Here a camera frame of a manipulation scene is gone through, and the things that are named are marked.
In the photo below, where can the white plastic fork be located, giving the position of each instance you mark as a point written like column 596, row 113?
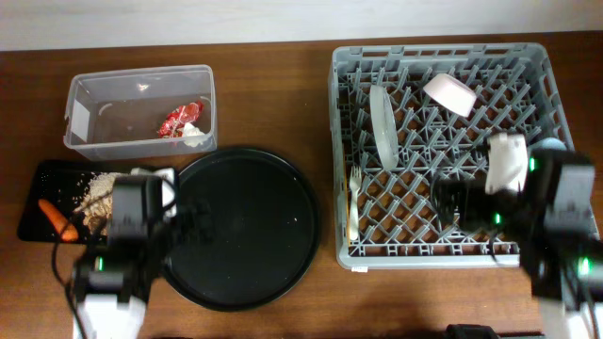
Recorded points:
column 355, row 184

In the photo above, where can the grey plate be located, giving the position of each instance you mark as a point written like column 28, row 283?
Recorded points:
column 384, row 127

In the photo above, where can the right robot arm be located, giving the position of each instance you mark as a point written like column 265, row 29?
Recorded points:
column 540, row 199

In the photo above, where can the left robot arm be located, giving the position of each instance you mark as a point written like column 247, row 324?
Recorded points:
column 112, row 280

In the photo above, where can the black rectangular tray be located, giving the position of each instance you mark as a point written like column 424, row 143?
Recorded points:
column 68, row 186

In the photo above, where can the cooked rice pile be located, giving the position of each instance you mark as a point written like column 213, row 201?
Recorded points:
column 96, row 203

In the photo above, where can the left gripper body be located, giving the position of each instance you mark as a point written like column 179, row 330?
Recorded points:
column 157, row 217

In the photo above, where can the round black serving tray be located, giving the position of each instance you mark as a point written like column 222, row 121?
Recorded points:
column 266, row 221

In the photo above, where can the orange carrot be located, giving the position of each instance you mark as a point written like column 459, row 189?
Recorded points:
column 64, row 228

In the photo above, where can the grey dishwasher rack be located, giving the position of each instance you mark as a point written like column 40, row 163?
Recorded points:
column 398, row 228

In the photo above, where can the clear plastic bin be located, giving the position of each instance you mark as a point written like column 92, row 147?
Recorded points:
column 117, row 114

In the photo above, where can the white tissue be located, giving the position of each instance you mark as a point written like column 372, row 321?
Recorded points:
column 193, row 136

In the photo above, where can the pink bowl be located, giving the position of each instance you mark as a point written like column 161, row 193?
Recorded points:
column 452, row 94

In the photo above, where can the red snack wrapper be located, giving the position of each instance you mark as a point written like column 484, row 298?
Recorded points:
column 174, row 124

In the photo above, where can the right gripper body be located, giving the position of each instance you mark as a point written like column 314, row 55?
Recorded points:
column 499, row 203

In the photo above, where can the light blue cup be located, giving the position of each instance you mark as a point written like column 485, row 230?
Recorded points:
column 549, row 143

